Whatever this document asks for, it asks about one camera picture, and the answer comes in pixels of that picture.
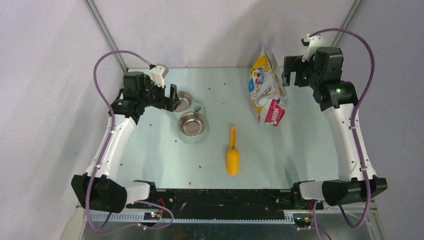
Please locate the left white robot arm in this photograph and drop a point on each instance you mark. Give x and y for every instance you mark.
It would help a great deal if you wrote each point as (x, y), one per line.
(98, 188)

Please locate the near steel bowl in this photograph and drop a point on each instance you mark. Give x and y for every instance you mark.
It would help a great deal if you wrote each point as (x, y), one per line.
(192, 123)

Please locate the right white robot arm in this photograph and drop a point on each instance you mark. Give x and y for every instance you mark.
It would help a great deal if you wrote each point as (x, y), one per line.
(357, 180)

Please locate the steel bowl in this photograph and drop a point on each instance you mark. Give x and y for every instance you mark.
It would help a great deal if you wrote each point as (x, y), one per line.
(185, 100)
(192, 123)

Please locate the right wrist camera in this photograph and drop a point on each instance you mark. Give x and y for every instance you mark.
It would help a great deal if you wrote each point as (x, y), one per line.
(312, 43)

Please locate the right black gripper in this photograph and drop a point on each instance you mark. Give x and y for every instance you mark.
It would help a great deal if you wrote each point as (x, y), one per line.
(296, 65)

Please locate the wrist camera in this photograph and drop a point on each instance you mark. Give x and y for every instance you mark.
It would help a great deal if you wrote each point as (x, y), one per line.
(157, 73)
(312, 43)

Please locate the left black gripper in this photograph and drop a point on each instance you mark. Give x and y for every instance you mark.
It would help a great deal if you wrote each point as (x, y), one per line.
(165, 103)

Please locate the mint double bowl stand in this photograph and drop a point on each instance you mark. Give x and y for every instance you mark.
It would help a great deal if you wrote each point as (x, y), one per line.
(198, 107)

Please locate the far steel bowl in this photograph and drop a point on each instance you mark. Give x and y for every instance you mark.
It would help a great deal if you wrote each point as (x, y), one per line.
(185, 100)

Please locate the pet food bag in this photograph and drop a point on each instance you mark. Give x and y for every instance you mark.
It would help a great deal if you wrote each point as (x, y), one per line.
(267, 89)

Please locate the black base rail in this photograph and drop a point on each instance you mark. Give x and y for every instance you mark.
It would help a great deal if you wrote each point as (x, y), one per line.
(230, 204)

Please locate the yellow plastic scoop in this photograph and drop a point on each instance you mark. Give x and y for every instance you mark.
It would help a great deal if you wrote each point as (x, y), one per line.
(232, 155)

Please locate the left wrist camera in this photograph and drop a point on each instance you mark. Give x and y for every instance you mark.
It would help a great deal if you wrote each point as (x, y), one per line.
(157, 73)

